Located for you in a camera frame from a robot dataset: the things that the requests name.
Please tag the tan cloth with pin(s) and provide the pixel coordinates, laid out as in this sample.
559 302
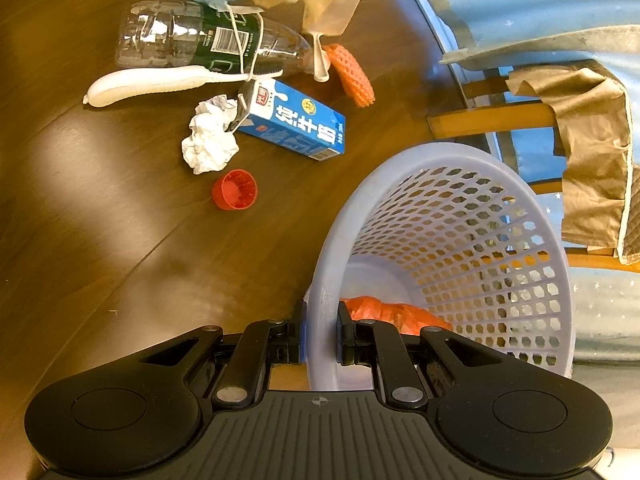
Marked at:
590 160

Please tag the red bottle cap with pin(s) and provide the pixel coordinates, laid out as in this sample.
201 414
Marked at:
232 192

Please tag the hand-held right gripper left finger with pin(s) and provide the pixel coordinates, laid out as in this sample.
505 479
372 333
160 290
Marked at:
301 332

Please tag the white toothbrush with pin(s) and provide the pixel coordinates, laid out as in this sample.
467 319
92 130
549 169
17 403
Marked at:
140 82

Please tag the lavender plastic mesh basket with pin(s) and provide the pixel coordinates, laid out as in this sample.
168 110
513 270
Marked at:
325 270

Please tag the clear plastic bottle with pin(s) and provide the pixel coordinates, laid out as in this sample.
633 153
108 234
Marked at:
165 35

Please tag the grey cloth strip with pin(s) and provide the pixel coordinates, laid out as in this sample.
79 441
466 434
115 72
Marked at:
550 42

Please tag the orange plastic bag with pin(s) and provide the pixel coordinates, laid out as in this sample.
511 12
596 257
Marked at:
395 312

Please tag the wooden chair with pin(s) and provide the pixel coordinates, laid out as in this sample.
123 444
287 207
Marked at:
480 120

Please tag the grey drinking straw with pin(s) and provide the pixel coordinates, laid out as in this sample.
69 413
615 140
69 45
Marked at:
243 107

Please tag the white tissue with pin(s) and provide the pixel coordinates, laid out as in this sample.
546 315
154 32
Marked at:
207 140

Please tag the blue milk carton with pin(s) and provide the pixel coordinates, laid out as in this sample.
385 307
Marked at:
300 127

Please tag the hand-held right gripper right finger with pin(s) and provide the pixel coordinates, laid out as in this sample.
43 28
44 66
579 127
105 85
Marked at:
341 335

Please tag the white plastic spoon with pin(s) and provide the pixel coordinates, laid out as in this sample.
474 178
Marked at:
318 62

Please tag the orange foam fruit net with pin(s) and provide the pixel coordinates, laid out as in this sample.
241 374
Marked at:
350 75

